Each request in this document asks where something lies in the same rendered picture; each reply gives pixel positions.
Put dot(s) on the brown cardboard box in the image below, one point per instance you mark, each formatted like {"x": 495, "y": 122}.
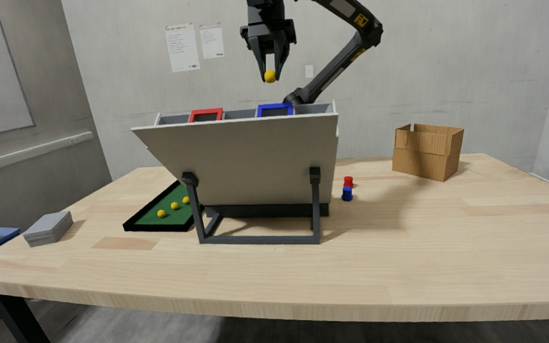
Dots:
{"x": 423, "y": 152}

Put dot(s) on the blue plug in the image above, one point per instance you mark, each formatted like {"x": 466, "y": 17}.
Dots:
{"x": 347, "y": 194}

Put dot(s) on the blue square band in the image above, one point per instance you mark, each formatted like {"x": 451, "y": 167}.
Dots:
{"x": 274, "y": 106}

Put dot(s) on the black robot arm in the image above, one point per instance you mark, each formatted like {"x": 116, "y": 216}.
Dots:
{"x": 351, "y": 11}

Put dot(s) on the red plug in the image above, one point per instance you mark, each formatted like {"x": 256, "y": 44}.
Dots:
{"x": 348, "y": 182}

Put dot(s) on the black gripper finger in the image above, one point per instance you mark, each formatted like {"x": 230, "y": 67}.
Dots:
{"x": 281, "y": 52}
{"x": 259, "y": 54}

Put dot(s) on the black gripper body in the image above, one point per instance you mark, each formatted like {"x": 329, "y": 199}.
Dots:
{"x": 265, "y": 32}

